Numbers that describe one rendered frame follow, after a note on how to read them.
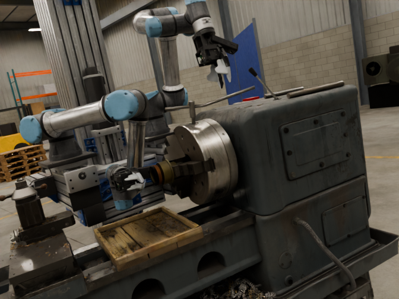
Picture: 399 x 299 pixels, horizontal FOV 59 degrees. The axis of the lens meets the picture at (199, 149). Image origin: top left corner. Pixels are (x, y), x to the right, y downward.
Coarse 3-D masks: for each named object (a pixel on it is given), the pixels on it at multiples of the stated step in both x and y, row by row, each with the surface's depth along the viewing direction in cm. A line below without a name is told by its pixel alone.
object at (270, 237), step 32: (320, 192) 141; (352, 192) 148; (256, 224) 131; (288, 224) 133; (320, 224) 141; (352, 224) 149; (288, 256) 133; (320, 256) 142; (352, 256) 149; (288, 288) 134
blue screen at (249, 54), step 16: (256, 32) 594; (240, 48) 725; (256, 48) 601; (240, 64) 755; (256, 64) 627; (224, 80) 1003; (240, 80) 789; (256, 80) 650; (240, 96) 825; (256, 96) 674
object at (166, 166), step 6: (162, 162) 130; (168, 162) 129; (174, 162) 132; (150, 168) 130; (156, 168) 127; (162, 168) 127; (168, 168) 128; (150, 174) 132; (156, 174) 126; (162, 174) 127; (168, 174) 127; (156, 180) 127; (162, 180) 128; (168, 180) 128
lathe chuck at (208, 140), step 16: (176, 128) 136; (192, 128) 128; (208, 128) 128; (192, 144) 127; (208, 144) 124; (192, 160) 130; (224, 160) 124; (192, 176) 136; (208, 176) 122; (224, 176) 125; (192, 192) 138; (208, 192) 125; (224, 192) 131
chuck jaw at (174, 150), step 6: (174, 132) 139; (168, 138) 137; (174, 138) 138; (168, 144) 137; (174, 144) 136; (168, 150) 134; (174, 150) 135; (180, 150) 136; (168, 156) 133; (174, 156) 134; (180, 156) 134; (186, 156) 136
